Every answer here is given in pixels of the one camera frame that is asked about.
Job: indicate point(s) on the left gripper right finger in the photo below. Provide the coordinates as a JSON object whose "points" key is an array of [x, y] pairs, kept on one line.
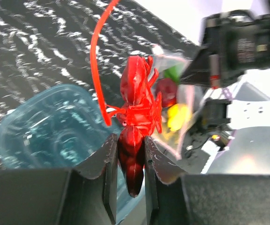
{"points": [[174, 197]]}

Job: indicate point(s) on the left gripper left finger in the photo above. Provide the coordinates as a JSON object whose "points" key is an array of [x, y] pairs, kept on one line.
{"points": [[80, 195]]}

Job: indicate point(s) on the yellow fake fruit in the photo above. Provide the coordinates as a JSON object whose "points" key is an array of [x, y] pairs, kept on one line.
{"points": [[178, 114]]}

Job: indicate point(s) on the red fake lobster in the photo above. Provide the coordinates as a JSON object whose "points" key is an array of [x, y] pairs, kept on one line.
{"points": [[141, 113]]}

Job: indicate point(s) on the clear zip top bag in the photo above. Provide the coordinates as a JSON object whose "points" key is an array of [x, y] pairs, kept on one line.
{"points": [[180, 102]]}

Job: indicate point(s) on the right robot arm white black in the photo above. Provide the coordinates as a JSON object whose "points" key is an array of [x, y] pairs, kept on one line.
{"points": [[231, 132]]}

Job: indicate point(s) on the red fake apple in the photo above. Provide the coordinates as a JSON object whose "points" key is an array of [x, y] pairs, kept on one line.
{"points": [[168, 88]]}

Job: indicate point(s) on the green fake vegetable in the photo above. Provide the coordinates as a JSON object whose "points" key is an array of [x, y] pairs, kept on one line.
{"points": [[173, 73]]}

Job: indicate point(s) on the blue plastic container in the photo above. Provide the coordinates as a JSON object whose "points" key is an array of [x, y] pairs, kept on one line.
{"points": [[58, 128]]}

